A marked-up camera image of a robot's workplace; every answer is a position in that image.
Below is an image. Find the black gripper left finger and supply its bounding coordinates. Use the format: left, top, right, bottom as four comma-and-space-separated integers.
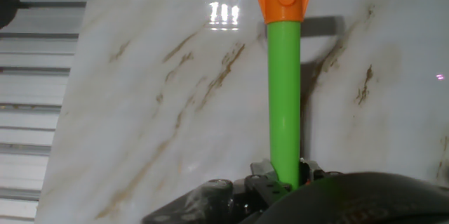
142, 160, 292, 224

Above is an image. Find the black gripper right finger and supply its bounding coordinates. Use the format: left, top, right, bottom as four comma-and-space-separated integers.
300, 160, 343, 185

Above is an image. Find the orange green toy shovel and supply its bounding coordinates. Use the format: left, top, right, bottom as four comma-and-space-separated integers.
249, 0, 319, 192

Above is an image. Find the marble pattern mat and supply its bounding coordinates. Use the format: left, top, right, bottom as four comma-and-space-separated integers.
34, 0, 449, 224

